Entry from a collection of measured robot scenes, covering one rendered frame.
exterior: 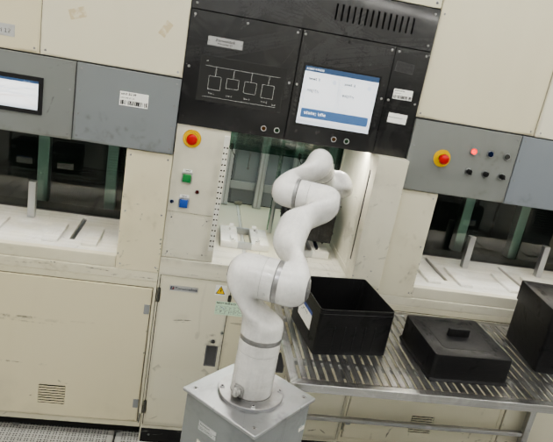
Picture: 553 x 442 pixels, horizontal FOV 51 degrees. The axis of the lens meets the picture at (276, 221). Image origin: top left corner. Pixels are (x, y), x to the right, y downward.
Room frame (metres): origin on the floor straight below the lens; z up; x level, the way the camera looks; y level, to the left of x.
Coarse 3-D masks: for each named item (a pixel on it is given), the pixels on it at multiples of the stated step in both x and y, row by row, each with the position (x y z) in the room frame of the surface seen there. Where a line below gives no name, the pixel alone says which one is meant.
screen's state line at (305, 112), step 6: (306, 108) 2.19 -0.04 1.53; (300, 114) 2.19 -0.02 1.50; (306, 114) 2.19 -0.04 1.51; (312, 114) 2.19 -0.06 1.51; (318, 114) 2.20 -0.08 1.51; (324, 114) 2.20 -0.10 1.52; (330, 114) 2.21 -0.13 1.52; (336, 114) 2.21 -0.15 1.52; (342, 114) 2.21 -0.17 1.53; (330, 120) 2.21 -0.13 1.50; (336, 120) 2.21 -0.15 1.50; (342, 120) 2.21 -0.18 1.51; (348, 120) 2.22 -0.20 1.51; (354, 120) 2.22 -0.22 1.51; (360, 120) 2.22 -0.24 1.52; (366, 120) 2.23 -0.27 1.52
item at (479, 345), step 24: (408, 336) 1.96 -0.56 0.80; (432, 336) 1.87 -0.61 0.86; (456, 336) 1.90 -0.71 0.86; (480, 336) 1.95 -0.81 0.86; (432, 360) 1.76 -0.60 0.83; (456, 360) 1.76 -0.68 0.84; (480, 360) 1.77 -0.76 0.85; (504, 360) 1.79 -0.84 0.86; (480, 384) 1.78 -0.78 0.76; (504, 384) 1.80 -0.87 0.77
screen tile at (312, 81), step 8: (312, 80) 2.19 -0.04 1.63; (320, 80) 2.20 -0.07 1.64; (328, 80) 2.20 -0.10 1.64; (320, 88) 2.20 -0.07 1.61; (328, 88) 2.20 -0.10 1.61; (336, 88) 2.21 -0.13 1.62; (304, 96) 2.19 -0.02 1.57; (312, 96) 2.19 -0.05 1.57; (320, 96) 2.20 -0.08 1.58; (328, 96) 2.20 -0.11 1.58; (336, 96) 2.21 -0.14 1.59; (312, 104) 2.19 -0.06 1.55; (320, 104) 2.20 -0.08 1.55; (328, 104) 2.20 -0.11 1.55
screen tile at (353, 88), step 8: (344, 88) 2.21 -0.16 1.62; (352, 88) 2.22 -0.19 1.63; (360, 88) 2.22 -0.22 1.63; (368, 96) 2.23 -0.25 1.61; (344, 104) 2.21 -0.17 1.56; (352, 104) 2.22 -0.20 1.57; (360, 104) 2.22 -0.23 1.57; (368, 104) 2.23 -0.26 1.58; (360, 112) 2.22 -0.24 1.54; (368, 112) 2.23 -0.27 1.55
